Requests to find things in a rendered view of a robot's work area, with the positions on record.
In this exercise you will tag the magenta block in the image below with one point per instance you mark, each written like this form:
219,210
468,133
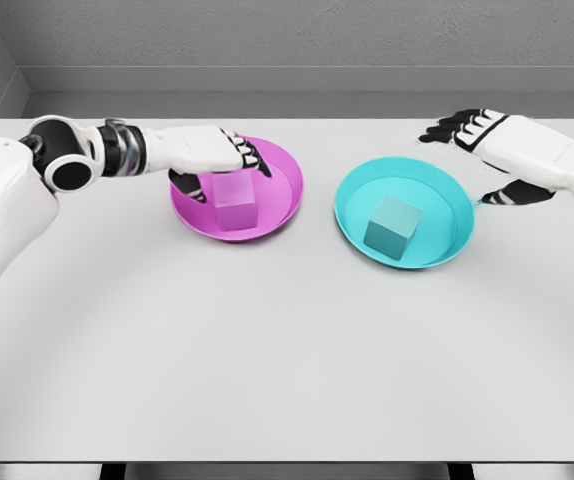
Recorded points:
236,202

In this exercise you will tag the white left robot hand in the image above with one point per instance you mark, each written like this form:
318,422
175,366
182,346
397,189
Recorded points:
207,150

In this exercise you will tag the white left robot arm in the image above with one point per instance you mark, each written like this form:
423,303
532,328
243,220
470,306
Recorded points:
7,200

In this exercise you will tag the cyan plate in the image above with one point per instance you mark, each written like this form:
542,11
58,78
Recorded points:
417,185

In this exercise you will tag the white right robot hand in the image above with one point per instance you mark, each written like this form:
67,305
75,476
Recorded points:
527,145

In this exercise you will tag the cyan block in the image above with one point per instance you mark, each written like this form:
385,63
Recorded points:
392,227

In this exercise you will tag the magenta plate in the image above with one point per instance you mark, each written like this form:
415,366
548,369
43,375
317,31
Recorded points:
277,190

